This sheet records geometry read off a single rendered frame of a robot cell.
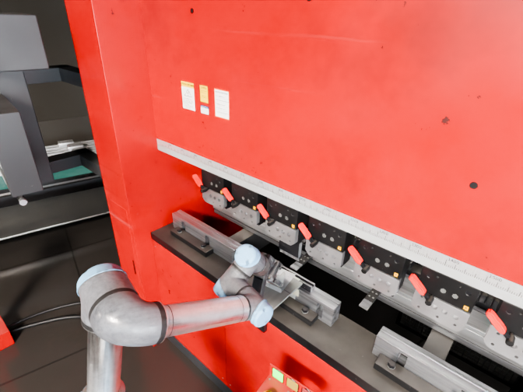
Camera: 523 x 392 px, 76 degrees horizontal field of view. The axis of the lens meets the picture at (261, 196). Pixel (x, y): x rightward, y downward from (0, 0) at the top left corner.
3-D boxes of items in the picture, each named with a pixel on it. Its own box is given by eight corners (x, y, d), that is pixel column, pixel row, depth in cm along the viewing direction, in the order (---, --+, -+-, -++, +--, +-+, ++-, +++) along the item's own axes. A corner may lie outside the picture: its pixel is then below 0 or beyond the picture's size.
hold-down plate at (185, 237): (170, 234, 189) (170, 229, 187) (178, 230, 192) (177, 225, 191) (205, 257, 172) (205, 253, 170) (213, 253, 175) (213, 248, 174)
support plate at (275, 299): (226, 296, 132) (226, 295, 132) (269, 265, 150) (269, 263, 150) (261, 321, 122) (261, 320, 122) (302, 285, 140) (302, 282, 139)
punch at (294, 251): (278, 252, 144) (279, 233, 140) (281, 250, 145) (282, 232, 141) (297, 262, 138) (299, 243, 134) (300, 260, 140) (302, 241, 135)
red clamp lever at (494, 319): (490, 313, 86) (515, 346, 85) (493, 303, 89) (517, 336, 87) (483, 314, 87) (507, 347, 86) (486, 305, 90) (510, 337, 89)
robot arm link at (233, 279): (225, 306, 102) (248, 278, 103) (206, 285, 109) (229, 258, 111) (238, 313, 107) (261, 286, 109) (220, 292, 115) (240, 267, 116)
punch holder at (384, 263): (352, 277, 117) (359, 239, 110) (363, 266, 123) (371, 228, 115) (394, 299, 109) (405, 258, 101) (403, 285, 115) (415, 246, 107)
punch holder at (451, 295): (409, 307, 106) (422, 266, 98) (418, 292, 112) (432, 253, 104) (461, 334, 97) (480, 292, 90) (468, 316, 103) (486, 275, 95)
